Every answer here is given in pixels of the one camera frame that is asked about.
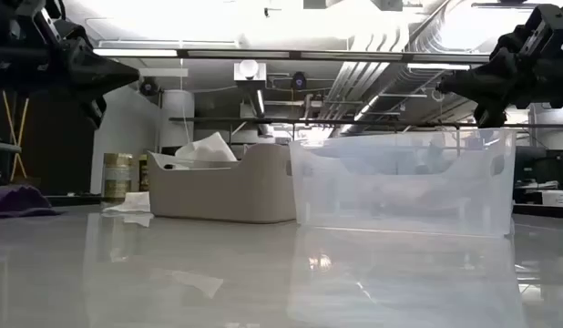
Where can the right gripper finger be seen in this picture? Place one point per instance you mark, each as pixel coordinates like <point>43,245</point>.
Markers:
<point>482,82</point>
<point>490,116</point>

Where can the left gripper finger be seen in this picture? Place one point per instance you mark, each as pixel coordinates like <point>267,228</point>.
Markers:
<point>99,75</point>
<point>95,111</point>

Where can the clear bottle yellow cap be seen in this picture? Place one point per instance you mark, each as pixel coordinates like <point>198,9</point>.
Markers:
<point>117,180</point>

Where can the yellow lid spice jar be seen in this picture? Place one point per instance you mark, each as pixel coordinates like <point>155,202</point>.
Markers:
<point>144,173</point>

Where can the white box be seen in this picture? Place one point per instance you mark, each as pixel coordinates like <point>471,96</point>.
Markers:
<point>554,198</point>

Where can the purple cloth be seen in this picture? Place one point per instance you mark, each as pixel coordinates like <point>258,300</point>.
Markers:
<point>17,200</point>

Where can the white cloth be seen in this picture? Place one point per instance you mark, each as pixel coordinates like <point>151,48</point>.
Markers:
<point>208,148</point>

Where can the clear plastic bin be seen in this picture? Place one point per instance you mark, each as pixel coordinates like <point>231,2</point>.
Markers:
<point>400,209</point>

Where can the grey plastic bin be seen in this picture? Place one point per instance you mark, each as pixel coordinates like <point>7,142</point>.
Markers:
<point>227,191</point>

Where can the white overhead camera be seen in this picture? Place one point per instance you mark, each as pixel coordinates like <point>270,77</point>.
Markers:
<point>249,70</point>

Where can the overhead rig rail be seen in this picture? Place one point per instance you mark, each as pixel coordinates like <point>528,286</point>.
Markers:
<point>263,55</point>

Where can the black background rail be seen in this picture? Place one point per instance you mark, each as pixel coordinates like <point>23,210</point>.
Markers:
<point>309,121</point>

